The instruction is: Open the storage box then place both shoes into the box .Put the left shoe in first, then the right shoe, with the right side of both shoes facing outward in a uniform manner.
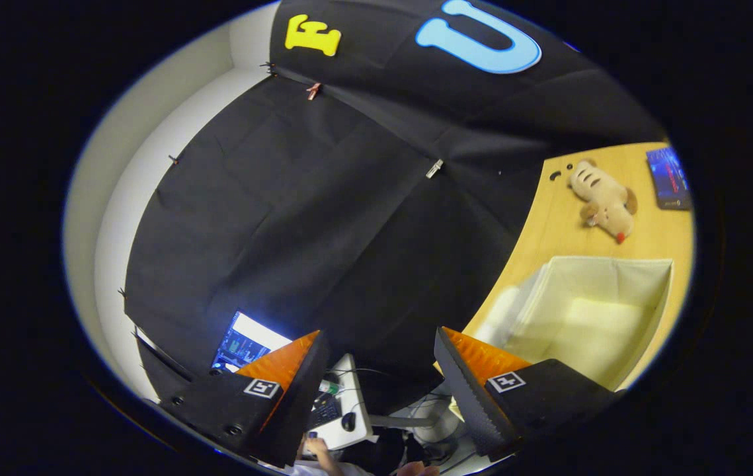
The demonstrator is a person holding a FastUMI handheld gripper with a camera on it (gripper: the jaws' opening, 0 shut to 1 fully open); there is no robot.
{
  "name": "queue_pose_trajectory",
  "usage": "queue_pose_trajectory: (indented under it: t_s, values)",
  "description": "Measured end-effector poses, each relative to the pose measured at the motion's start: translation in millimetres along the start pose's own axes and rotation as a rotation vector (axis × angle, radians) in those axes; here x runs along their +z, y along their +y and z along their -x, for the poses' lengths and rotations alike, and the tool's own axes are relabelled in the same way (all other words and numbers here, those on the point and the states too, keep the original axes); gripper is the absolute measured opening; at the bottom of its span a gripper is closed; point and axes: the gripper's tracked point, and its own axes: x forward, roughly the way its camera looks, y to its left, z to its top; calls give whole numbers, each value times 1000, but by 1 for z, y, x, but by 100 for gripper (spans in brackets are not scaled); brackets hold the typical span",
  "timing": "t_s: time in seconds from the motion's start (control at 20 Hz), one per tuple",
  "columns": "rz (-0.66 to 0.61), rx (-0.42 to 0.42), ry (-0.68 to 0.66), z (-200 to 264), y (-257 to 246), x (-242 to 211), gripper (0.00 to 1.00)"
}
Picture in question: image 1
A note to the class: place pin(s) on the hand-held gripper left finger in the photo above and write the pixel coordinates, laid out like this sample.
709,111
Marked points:
300,396

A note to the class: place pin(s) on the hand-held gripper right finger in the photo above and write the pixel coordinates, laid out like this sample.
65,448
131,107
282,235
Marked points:
462,390

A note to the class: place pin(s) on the brown fabric storage box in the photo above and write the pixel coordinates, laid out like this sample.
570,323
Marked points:
588,317

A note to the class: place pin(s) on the black keyboard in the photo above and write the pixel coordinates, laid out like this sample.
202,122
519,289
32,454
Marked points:
324,410

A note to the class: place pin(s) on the green bottle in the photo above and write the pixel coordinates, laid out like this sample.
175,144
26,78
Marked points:
328,387

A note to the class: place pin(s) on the grey floor stand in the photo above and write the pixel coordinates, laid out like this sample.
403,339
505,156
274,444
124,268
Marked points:
432,430

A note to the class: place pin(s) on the black computer mouse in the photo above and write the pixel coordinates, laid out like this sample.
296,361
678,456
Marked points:
348,421

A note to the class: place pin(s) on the white office desk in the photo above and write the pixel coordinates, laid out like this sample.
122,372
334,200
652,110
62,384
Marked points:
352,377

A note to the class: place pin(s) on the computer monitor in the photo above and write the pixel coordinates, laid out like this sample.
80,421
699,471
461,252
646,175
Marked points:
244,344

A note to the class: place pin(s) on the silver metal clip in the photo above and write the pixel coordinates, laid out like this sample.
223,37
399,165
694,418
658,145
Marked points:
434,168

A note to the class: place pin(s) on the tan plush dog toy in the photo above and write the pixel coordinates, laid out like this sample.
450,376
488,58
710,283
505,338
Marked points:
604,198

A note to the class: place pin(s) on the dark blue book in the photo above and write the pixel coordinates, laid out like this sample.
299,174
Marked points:
668,177

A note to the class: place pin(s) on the pink clothes peg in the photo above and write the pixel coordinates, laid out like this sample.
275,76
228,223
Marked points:
313,90

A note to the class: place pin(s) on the row of black clips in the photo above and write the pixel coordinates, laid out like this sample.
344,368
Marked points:
269,67

